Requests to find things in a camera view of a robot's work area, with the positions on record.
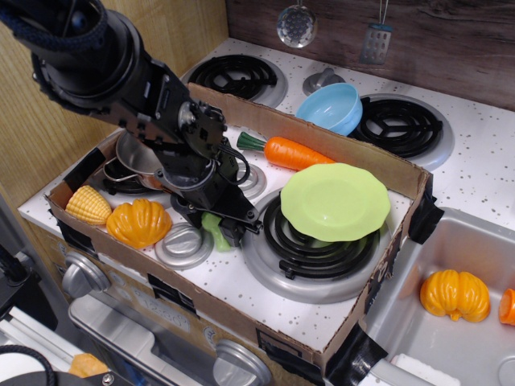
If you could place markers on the silver oven knob left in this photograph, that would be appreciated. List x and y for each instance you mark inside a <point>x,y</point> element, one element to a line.
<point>82,276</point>

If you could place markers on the silver stove knob centre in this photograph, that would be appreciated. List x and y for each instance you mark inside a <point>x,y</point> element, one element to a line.
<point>255,183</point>

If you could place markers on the yellow toy corn cob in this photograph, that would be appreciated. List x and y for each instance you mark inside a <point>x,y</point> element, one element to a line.
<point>88,205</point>

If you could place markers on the orange toy carrot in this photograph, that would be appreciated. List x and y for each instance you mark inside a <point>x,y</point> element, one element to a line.
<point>283,152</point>

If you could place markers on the back right black burner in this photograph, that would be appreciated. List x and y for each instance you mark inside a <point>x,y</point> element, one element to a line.
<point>406,127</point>

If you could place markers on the silver stove knob front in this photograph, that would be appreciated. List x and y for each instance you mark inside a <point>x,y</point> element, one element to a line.
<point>184,247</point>

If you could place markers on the silver strainer ladle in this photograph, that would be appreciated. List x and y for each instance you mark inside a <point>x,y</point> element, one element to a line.
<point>296,25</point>

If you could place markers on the silver stove knob back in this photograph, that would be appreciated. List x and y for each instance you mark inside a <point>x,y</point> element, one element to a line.
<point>321,79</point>

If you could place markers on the silver toy sink basin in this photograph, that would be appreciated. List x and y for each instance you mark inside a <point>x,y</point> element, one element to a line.
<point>474,353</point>

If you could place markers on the orange toy piece bottom left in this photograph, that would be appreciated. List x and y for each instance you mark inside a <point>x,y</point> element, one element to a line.
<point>85,365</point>

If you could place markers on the grey toy spatula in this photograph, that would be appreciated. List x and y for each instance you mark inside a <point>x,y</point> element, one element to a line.
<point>375,45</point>

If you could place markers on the light green plastic plate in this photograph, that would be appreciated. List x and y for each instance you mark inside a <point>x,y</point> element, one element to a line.
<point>335,202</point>

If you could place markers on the silver oven knob right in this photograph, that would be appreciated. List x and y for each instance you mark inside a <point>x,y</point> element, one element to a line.
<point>235,365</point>

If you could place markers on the silver oven door handle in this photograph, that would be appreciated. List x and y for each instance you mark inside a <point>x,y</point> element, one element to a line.
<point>129,340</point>

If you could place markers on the silver oven knob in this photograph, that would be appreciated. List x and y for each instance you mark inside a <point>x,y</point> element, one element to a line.
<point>82,276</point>
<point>235,365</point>

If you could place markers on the orange toy pumpkin in sink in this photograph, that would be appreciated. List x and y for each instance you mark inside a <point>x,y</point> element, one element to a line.
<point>456,295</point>

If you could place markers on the front right black burner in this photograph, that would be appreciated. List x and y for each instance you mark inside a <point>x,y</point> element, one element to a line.
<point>303,269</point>

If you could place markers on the back left black burner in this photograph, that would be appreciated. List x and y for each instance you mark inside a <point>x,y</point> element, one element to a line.
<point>245,76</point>

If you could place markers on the brown cardboard fence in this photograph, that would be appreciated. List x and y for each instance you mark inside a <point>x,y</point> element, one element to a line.
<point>301,343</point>

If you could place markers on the green toy broccoli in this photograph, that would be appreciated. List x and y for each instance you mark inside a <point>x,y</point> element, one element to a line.
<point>211,224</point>

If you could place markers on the orange toy piece at edge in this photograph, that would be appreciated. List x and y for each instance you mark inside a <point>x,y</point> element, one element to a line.
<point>506,311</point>

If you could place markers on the silver stove knob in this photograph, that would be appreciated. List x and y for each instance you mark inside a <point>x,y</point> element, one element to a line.
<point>321,79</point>
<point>184,247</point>
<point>255,183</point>

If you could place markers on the stainless steel pot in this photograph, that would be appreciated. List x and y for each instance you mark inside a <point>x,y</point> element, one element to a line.
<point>133,161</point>

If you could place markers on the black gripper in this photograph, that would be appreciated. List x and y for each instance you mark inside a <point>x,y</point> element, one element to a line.
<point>208,185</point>

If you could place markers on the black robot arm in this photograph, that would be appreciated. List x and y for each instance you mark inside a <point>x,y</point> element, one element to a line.
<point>92,61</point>

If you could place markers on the black burner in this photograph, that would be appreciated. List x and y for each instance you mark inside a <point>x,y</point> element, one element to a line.
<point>406,127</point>
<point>113,183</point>
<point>245,76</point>
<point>303,269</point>

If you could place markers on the front left black burner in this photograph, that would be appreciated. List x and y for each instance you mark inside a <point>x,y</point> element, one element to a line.
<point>113,183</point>

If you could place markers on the light blue plastic bowl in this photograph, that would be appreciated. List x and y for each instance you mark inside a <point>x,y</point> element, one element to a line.
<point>336,107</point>

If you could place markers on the orange toy pumpkin half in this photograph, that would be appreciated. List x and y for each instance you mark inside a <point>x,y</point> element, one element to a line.
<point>139,224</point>

